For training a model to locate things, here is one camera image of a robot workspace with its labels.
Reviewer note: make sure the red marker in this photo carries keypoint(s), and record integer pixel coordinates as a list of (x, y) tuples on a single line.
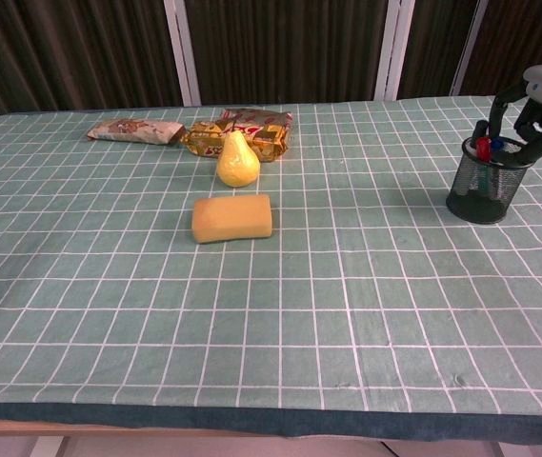
[(483, 147)]

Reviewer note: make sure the blue marker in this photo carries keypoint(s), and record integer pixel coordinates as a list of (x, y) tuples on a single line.
[(497, 144)]

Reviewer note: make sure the brown snack packet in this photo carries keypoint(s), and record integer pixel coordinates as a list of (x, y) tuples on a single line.
[(132, 132)]

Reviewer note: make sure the white screen frame post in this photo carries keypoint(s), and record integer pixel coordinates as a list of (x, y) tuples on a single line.
[(468, 47), (182, 52), (394, 47)]

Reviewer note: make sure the gold foil snack packet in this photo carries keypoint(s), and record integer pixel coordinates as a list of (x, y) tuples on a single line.
[(204, 140)]

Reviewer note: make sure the yellow pear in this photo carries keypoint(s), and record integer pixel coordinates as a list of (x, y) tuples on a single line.
[(237, 166)]

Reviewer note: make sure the dark slatted screen panel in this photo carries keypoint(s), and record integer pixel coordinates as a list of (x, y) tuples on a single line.
[(518, 33), (70, 52), (289, 47), (435, 43)]

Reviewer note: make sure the yellow sponge block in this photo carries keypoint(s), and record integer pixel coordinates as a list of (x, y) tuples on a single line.
[(231, 219)]

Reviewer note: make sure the black marker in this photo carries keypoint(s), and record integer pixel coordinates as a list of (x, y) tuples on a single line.
[(480, 128)]

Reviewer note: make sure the red foil snack packet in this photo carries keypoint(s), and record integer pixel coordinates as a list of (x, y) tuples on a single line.
[(256, 116)]

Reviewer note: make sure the black mesh pen holder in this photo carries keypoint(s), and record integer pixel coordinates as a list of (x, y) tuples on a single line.
[(477, 204)]

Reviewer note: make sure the green grid tablecloth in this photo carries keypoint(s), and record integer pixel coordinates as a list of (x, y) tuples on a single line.
[(347, 295)]

